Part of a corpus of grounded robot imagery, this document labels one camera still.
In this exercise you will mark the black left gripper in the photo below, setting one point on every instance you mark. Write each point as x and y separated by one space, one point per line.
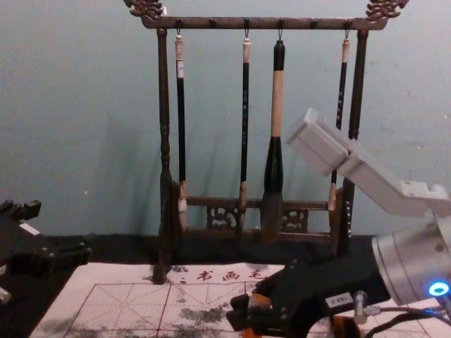
21 246

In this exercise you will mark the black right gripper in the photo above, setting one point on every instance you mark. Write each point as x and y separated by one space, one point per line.
317 281

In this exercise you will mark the orange-brown stick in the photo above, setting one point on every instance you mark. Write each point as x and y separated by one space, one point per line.
260 301

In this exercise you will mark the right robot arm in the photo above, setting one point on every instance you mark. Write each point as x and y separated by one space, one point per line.
405 267

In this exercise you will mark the black table cloth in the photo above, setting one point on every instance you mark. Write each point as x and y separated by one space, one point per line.
116 248

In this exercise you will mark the white calligraphy mat, red grid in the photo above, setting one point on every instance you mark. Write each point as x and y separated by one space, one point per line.
116 303

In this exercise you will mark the thin black brush, labelled top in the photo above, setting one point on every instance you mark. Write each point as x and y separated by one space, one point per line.
181 134

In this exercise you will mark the dark wooden brush rack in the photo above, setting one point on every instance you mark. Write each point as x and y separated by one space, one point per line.
163 105

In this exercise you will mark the thin black brush, pale top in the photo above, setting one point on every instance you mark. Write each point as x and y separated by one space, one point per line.
244 123

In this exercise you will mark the large tan and black brush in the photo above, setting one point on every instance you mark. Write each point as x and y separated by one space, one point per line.
276 105

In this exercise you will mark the slim black brush, white top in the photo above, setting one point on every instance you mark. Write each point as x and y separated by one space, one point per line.
341 91

